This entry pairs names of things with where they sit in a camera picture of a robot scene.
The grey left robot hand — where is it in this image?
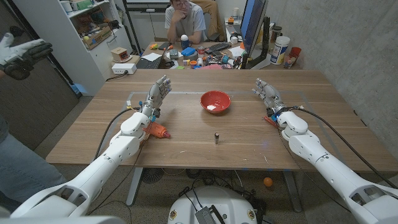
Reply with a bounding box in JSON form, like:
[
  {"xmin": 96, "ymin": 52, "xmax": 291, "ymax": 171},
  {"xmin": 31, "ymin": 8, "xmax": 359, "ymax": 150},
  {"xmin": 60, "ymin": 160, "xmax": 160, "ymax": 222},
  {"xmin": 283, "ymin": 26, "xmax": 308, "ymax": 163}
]
[{"xmin": 141, "ymin": 74, "xmax": 173, "ymax": 118}]

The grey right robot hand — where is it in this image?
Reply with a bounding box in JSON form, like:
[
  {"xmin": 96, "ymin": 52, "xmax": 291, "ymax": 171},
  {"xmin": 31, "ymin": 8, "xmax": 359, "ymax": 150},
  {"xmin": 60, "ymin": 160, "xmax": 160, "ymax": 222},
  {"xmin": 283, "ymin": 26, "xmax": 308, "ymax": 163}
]
[{"xmin": 251, "ymin": 77, "xmax": 289, "ymax": 118}]

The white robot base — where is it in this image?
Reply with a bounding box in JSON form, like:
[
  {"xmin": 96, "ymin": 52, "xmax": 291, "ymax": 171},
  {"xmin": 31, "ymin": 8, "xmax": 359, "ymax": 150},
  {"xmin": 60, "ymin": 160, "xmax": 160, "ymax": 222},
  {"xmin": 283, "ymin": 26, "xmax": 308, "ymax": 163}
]
[{"xmin": 167, "ymin": 185, "xmax": 259, "ymax": 224}]

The orange toy electric screwdriver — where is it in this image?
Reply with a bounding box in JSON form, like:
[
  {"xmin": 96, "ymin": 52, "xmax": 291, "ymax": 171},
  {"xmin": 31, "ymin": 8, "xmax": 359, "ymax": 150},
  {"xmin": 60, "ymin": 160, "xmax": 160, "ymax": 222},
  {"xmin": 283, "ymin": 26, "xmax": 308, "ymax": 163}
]
[{"xmin": 144, "ymin": 121, "xmax": 172, "ymax": 140}]

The red bowl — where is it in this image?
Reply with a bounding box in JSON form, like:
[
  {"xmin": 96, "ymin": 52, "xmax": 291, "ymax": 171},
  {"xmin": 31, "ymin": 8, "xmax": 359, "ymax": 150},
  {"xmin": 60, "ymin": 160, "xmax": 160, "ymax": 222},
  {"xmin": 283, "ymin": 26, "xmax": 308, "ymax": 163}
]
[{"xmin": 200, "ymin": 90, "xmax": 232, "ymax": 114}]

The dark laptop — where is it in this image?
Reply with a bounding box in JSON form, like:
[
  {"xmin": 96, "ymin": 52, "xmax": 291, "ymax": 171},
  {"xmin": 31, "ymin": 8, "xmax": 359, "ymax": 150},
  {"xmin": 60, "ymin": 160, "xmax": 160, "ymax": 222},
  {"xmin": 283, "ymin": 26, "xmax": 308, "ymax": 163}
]
[{"xmin": 136, "ymin": 42, "xmax": 172, "ymax": 70}]

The clear plastic cup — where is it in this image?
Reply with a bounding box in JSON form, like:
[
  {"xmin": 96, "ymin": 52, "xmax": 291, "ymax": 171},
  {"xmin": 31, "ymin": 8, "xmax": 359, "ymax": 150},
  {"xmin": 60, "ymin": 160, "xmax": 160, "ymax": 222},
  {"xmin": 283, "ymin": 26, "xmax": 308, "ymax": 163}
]
[{"xmin": 282, "ymin": 53, "xmax": 298, "ymax": 70}]

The white paper sheet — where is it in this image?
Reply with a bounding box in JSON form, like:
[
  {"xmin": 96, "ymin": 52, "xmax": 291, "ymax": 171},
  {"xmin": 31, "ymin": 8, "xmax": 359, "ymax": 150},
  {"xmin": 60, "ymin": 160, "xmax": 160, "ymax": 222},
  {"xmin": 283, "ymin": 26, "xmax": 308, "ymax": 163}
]
[{"xmin": 141, "ymin": 52, "xmax": 162, "ymax": 62}]

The white power box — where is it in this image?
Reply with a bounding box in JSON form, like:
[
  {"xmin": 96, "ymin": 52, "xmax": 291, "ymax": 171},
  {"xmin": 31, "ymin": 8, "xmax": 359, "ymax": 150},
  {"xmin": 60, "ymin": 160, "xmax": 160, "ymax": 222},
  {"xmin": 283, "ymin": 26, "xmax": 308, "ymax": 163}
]
[{"xmin": 111, "ymin": 63, "xmax": 137, "ymax": 75}]

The white plastic tub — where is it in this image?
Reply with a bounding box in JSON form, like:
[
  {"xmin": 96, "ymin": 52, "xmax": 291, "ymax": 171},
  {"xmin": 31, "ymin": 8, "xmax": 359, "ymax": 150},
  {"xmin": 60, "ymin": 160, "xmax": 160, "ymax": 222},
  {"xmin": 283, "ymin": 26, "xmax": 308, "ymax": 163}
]
[{"xmin": 269, "ymin": 35, "xmax": 291, "ymax": 65}]

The red cup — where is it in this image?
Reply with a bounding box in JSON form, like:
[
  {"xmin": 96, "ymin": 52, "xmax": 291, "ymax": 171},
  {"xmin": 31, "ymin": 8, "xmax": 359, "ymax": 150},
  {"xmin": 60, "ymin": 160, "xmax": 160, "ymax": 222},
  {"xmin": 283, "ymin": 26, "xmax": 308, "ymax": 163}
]
[{"xmin": 290, "ymin": 46, "xmax": 302, "ymax": 63}]

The cluttered wooden desk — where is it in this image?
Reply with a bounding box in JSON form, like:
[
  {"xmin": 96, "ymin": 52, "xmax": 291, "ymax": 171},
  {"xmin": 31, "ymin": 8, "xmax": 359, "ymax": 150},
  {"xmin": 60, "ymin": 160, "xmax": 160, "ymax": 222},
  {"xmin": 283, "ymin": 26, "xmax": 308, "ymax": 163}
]
[{"xmin": 141, "ymin": 40, "xmax": 301, "ymax": 71}]

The small beige box device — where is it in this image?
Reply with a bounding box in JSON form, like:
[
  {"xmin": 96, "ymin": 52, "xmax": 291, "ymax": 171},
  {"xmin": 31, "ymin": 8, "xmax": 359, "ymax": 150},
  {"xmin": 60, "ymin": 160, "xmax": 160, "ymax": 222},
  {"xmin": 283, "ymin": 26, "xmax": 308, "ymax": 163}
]
[{"xmin": 110, "ymin": 47, "xmax": 133, "ymax": 63}]

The dark jar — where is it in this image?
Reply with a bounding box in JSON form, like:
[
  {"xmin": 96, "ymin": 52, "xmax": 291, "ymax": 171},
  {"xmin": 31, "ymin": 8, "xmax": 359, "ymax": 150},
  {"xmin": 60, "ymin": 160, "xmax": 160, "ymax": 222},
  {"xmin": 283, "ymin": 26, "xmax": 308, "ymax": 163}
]
[{"xmin": 270, "ymin": 26, "xmax": 283, "ymax": 44}]

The white low cabinet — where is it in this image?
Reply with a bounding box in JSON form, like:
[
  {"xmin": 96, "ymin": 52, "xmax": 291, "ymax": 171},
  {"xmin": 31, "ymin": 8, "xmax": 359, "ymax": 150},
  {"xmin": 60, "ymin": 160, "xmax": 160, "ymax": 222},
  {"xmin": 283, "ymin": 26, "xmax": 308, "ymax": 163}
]
[{"xmin": 127, "ymin": 11, "xmax": 169, "ymax": 43}]

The black keyboard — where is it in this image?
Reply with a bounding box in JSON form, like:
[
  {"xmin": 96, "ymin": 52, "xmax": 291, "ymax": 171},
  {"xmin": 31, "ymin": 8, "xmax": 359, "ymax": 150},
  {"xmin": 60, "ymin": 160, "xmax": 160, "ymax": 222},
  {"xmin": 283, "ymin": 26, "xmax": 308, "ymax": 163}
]
[{"xmin": 204, "ymin": 42, "xmax": 233, "ymax": 55}]

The black computer monitor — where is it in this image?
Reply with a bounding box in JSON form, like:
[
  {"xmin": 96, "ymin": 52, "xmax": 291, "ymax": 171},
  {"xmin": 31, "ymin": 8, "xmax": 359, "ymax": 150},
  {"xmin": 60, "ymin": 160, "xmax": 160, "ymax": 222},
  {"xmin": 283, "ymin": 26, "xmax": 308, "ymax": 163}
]
[{"xmin": 239, "ymin": 0, "xmax": 272, "ymax": 70}]

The black floor fan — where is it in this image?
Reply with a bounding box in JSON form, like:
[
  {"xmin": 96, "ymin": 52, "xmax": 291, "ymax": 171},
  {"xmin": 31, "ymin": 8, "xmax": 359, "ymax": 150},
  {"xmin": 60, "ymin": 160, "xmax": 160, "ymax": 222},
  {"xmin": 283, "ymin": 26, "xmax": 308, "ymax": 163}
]
[{"xmin": 141, "ymin": 167, "xmax": 165, "ymax": 185}]

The seated person in grey shirt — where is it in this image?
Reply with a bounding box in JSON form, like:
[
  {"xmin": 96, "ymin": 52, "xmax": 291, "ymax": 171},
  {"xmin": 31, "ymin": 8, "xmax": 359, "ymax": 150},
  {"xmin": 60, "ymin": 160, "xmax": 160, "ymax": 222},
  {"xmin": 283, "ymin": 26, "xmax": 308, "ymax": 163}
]
[{"xmin": 164, "ymin": 0, "xmax": 208, "ymax": 44}]

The cardboard box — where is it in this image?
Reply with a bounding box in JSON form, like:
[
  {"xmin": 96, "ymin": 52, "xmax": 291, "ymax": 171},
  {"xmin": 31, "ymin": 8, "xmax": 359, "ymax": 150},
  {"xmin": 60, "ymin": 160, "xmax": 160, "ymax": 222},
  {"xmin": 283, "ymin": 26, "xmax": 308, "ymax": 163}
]
[{"xmin": 83, "ymin": 25, "xmax": 113, "ymax": 50}]

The white shelf unit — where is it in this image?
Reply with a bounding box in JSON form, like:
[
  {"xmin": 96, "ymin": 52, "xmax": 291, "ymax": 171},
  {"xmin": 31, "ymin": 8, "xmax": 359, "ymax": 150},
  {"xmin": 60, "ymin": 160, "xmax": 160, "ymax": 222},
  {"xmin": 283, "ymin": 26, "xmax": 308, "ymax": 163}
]
[{"xmin": 12, "ymin": 0, "xmax": 134, "ymax": 96}]

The brown jacket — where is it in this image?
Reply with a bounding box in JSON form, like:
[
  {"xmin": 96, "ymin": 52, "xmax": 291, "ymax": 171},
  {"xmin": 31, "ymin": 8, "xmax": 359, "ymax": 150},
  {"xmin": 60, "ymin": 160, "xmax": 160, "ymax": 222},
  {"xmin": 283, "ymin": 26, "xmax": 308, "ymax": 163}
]
[{"xmin": 191, "ymin": 0, "xmax": 226, "ymax": 43}]

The grey table leg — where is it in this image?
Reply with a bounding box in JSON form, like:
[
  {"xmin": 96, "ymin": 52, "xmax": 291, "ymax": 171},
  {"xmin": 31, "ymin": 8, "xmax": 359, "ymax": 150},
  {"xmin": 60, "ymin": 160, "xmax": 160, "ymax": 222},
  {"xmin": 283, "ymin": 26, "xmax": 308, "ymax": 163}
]
[
  {"xmin": 126, "ymin": 167, "xmax": 144, "ymax": 207},
  {"xmin": 282, "ymin": 170, "xmax": 303, "ymax": 213}
]

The standing person in jeans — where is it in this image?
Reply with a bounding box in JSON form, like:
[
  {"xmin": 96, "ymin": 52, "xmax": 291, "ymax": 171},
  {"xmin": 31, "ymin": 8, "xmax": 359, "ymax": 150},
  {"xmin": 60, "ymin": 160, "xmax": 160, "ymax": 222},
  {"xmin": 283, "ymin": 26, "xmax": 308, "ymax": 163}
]
[{"xmin": 0, "ymin": 70, "xmax": 68, "ymax": 212}]

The white robot torso cover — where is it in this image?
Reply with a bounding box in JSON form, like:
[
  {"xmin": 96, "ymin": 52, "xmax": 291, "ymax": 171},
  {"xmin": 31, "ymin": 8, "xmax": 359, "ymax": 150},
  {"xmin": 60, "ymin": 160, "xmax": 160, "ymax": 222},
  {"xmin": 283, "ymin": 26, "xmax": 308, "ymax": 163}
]
[{"xmin": 0, "ymin": 215, "xmax": 126, "ymax": 224}]

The red-handled metal tool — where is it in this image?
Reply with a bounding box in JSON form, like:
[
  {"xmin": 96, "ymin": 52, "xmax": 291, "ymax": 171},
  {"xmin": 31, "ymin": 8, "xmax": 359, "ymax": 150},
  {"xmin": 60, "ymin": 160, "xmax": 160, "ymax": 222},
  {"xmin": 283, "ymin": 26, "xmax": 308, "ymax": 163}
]
[{"xmin": 263, "ymin": 116, "xmax": 280, "ymax": 129}]

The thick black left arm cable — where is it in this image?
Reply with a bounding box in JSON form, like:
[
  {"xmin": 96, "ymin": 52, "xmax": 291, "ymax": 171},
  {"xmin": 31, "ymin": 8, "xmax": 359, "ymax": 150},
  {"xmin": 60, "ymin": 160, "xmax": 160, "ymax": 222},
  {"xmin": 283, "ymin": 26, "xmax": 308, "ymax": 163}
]
[{"xmin": 93, "ymin": 106, "xmax": 142, "ymax": 161}]

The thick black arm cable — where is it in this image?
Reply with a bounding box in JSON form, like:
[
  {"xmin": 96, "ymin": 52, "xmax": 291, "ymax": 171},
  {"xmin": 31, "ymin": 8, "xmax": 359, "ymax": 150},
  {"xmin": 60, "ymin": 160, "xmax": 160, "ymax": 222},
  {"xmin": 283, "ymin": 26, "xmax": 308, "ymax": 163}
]
[
  {"xmin": 289, "ymin": 105, "xmax": 398, "ymax": 190},
  {"xmin": 93, "ymin": 106, "xmax": 142, "ymax": 161}
]

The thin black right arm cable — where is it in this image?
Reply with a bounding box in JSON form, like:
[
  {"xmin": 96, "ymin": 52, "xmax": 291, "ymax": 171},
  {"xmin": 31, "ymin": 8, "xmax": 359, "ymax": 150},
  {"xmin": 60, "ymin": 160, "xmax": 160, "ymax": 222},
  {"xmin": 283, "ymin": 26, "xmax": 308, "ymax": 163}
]
[{"xmin": 276, "ymin": 127, "xmax": 352, "ymax": 214}]

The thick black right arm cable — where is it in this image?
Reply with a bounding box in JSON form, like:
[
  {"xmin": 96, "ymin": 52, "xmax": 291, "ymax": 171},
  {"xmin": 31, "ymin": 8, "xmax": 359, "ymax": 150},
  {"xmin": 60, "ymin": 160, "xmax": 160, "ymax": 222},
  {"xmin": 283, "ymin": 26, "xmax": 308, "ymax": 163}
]
[{"xmin": 289, "ymin": 105, "xmax": 398, "ymax": 190}]

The black floor cable bundle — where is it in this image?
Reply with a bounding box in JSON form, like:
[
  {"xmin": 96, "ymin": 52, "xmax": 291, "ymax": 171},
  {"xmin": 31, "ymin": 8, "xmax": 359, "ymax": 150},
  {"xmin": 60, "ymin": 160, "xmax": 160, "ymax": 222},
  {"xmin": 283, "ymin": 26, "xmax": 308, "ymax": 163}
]
[{"xmin": 178, "ymin": 169, "xmax": 268, "ymax": 218}]

